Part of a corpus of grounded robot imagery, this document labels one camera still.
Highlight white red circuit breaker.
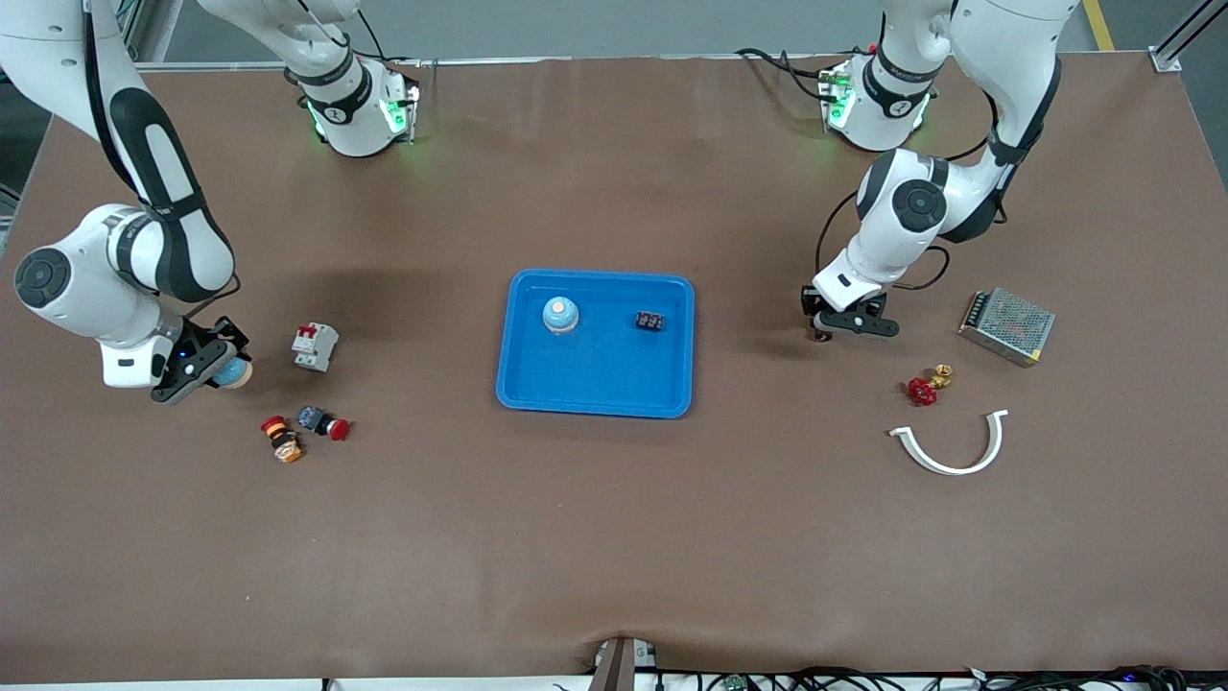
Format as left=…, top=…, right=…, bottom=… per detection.
left=292, top=322, right=340, bottom=372

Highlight red orange emergency button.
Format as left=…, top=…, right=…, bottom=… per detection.
left=260, top=416, right=305, bottom=465

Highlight red black push button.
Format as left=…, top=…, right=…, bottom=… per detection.
left=296, top=405, right=351, bottom=441

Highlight metal mesh power supply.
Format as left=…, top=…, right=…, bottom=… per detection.
left=957, top=286, right=1057, bottom=369

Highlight blue plastic tray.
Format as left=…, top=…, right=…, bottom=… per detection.
left=496, top=269, right=696, bottom=419

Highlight brown table mat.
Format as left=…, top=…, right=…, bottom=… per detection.
left=0, top=53, right=1228, bottom=684

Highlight grey metal clamp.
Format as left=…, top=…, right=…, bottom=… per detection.
left=590, top=636, right=659, bottom=691

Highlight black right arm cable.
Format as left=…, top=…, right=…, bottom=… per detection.
left=182, top=272, right=242, bottom=323

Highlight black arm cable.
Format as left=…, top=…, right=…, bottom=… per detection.
left=815, top=187, right=953, bottom=292
left=182, top=272, right=242, bottom=323

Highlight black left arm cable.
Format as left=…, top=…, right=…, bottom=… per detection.
left=815, top=187, right=953, bottom=292

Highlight brass valve red handle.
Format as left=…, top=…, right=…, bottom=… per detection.
left=907, top=363, right=954, bottom=408

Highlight white curved plastic bracket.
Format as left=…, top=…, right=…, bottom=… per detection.
left=888, top=410, right=1010, bottom=476

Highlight black base cables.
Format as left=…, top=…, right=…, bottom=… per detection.
left=735, top=46, right=845, bottom=102

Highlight black cable bundle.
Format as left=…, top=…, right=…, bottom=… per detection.
left=652, top=664, right=1228, bottom=691

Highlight aluminium frame post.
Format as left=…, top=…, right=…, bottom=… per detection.
left=1149, top=0, right=1228, bottom=73

